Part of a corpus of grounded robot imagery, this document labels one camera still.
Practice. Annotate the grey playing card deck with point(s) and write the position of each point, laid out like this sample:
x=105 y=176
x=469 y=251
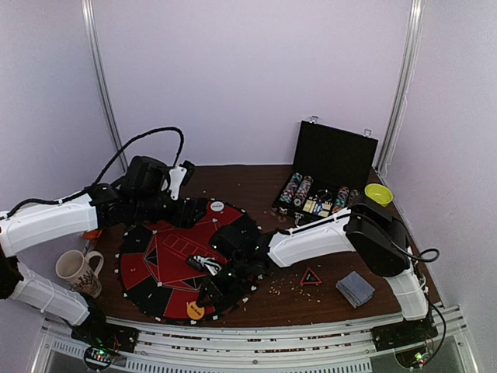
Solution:
x=355 y=289

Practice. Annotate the left outer poker chip row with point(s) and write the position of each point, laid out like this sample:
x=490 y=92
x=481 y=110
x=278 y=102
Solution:
x=291 y=188

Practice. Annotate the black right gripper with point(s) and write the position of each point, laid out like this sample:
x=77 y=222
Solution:
x=219 y=281

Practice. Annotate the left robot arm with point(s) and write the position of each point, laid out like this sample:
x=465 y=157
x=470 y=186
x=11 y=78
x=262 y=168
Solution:
x=148 y=192

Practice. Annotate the aluminium frame post left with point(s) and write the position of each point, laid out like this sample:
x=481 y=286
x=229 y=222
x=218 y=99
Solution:
x=88 y=15

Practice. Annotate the yellow-green plastic bowl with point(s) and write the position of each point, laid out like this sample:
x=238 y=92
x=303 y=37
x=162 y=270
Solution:
x=379 y=193

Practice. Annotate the black poker chip case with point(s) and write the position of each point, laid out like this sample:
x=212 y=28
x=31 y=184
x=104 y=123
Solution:
x=334 y=158

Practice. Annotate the red black triangle card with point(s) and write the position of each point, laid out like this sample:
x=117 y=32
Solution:
x=310 y=278

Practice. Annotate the aluminium frame post right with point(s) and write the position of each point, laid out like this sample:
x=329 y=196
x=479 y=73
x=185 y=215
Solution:
x=405 y=76

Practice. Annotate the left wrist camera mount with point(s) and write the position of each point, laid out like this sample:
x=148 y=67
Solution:
x=179 y=176

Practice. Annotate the right inner poker chip row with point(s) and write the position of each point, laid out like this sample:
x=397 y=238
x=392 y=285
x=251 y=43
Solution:
x=341 y=199

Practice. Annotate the orange big blind button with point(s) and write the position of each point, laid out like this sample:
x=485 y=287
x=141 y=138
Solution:
x=194 y=311

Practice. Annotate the white patterned mug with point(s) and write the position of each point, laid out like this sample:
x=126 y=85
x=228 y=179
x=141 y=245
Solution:
x=81 y=271

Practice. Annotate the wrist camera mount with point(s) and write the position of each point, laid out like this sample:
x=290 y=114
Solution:
x=204 y=264
x=179 y=176

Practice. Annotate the blue texas holdem card box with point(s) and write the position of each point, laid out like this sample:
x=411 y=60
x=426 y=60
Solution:
x=318 y=208

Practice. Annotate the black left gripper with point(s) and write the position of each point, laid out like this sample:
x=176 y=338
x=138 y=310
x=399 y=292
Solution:
x=183 y=216

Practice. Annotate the round red black poker mat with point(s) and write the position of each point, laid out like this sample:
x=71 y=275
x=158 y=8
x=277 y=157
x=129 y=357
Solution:
x=153 y=271

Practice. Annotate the aluminium frame post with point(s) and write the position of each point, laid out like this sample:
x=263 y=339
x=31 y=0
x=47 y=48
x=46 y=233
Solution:
x=405 y=76
x=88 y=15

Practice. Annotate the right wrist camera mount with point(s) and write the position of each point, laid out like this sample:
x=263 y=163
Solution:
x=204 y=264

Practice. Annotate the poker chip row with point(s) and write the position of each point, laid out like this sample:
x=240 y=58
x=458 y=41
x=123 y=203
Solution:
x=352 y=195
x=302 y=191
x=291 y=188
x=341 y=199

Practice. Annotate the right outer poker chip row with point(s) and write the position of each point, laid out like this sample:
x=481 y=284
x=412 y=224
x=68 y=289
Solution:
x=352 y=195

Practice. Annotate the left inner poker chip row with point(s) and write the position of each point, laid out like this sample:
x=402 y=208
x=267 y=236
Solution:
x=302 y=191

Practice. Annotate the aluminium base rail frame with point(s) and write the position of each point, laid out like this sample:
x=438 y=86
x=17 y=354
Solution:
x=325 y=347

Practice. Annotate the orange plastic cup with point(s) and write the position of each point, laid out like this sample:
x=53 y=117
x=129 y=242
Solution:
x=91 y=235

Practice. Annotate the clear dealer button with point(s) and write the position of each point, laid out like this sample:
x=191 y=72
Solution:
x=217 y=206

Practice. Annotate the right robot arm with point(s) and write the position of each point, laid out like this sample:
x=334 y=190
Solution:
x=366 y=228

